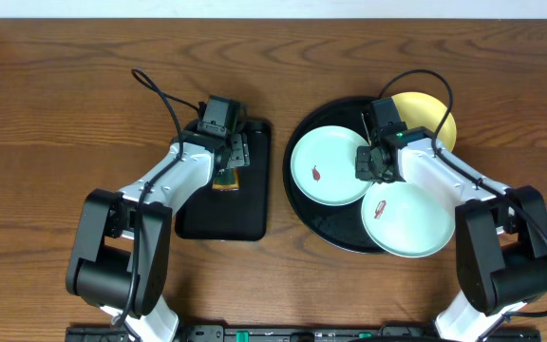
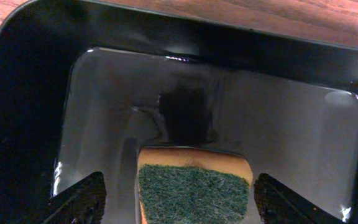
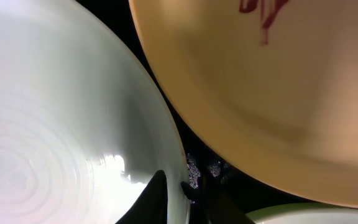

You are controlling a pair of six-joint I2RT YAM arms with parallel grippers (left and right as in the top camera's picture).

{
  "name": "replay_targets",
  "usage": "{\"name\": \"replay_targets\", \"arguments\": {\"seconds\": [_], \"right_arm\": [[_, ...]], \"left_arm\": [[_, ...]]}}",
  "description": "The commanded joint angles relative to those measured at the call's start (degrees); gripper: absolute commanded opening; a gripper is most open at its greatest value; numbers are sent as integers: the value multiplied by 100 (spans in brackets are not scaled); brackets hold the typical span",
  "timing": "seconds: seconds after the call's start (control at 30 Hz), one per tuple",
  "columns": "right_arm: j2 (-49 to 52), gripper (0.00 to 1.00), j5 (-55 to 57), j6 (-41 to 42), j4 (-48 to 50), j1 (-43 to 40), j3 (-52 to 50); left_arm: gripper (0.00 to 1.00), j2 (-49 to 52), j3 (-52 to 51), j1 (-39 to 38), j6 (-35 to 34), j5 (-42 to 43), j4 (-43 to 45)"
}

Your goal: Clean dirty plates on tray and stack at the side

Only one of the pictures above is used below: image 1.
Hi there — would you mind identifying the yellow green sponge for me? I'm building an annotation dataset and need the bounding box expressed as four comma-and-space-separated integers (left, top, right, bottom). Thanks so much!
212, 168, 240, 191

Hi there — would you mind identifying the mint plate with red stain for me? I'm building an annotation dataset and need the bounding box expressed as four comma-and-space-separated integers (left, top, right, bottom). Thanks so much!
291, 125, 373, 206

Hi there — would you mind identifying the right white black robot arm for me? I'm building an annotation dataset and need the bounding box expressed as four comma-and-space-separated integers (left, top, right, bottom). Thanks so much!
355, 127, 547, 341

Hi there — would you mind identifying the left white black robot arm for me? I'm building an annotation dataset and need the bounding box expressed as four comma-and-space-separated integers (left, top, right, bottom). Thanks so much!
66, 132, 250, 341

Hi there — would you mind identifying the black rectangular tray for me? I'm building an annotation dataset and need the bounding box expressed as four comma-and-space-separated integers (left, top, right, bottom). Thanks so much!
175, 121, 271, 241

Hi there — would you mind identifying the black round tray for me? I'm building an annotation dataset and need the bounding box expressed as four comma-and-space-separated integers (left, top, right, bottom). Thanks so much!
282, 96, 385, 254

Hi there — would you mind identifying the yellow plate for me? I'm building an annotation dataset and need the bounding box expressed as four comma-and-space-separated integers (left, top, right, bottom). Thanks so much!
391, 92, 457, 151

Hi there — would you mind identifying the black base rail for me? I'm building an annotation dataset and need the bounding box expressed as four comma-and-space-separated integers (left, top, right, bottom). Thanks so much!
64, 323, 542, 342

